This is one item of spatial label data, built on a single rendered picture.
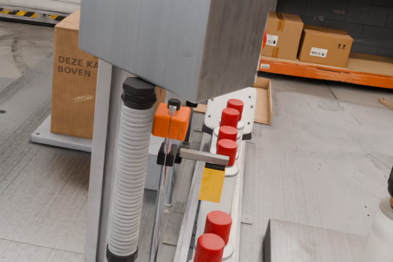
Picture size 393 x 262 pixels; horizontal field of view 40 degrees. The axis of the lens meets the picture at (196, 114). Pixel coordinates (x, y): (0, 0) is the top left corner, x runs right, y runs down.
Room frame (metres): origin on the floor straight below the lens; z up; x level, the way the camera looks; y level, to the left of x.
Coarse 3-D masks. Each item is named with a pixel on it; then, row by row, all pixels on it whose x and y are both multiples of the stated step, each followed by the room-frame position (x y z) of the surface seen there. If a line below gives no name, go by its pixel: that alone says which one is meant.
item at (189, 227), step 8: (208, 136) 1.06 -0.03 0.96; (208, 144) 1.02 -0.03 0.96; (200, 168) 0.91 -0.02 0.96; (200, 176) 0.88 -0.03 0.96; (200, 184) 0.85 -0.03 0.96; (192, 200) 0.80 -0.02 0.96; (192, 208) 0.77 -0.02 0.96; (192, 216) 0.75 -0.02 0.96; (192, 224) 0.73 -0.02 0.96; (184, 232) 0.70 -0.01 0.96; (184, 240) 0.68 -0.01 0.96; (184, 248) 0.66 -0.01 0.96; (184, 256) 0.65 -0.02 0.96
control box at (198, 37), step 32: (96, 0) 0.53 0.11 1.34; (128, 0) 0.50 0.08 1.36; (160, 0) 0.48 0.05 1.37; (192, 0) 0.45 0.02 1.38; (224, 0) 0.46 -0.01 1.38; (256, 0) 0.49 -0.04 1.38; (96, 32) 0.53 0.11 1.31; (128, 32) 0.50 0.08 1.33; (160, 32) 0.47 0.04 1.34; (192, 32) 0.45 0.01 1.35; (224, 32) 0.46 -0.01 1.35; (256, 32) 0.50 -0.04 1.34; (128, 64) 0.50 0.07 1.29; (160, 64) 0.47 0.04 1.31; (192, 64) 0.45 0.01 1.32; (224, 64) 0.47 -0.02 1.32; (256, 64) 0.51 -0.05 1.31; (192, 96) 0.45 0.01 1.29
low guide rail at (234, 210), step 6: (240, 150) 1.11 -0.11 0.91; (240, 156) 1.08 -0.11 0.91; (240, 162) 1.05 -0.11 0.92; (240, 168) 1.03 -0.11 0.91; (234, 192) 0.92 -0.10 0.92; (234, 198) 0.90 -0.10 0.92; (234, 204) 0.88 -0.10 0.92; (234, 210) 0.86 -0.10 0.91; (234, 216) 0.84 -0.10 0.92; (234, 222) 0.82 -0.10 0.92; (234, 228) 0.80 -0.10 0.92; (234, 234) 0.79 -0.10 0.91; (234, 240) 0.77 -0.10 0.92; (234, 246) 0.75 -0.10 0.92; (234, 252) 0.74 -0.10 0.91; (234, 258) 0.72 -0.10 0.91
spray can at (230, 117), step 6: (228, 108) 0.94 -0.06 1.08; (222, 114) 0.92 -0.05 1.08; (228, 114) 0.91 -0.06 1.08; (234, 114) 0.91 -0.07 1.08; (222, 120) 0.92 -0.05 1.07; (228, 120) 0.91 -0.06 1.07; (234, 120) 0.91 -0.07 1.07; (234, 126) 0.91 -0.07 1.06; (216, 132) 0.91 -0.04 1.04; (216, 138) 0.91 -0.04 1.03
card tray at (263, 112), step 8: (256, 80) 1.78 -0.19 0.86; (264, 80) 1.77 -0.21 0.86; (256, 88) 1.76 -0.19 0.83; (264, 88) 1.77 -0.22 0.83; (256, 96) 1.68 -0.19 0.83; (264, 96) 1.70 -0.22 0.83; (200, 104) 1.54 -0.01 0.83; (256, 104) 1.62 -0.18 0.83; (264, 104) 1.63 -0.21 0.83; (200, 112) 1.49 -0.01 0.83; (256, 112) 1.55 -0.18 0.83; (264, 112) 1.56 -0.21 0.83; (272, 112) 1.48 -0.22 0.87; (256, 120) 1.49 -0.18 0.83; (264, 120) 1.49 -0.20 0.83
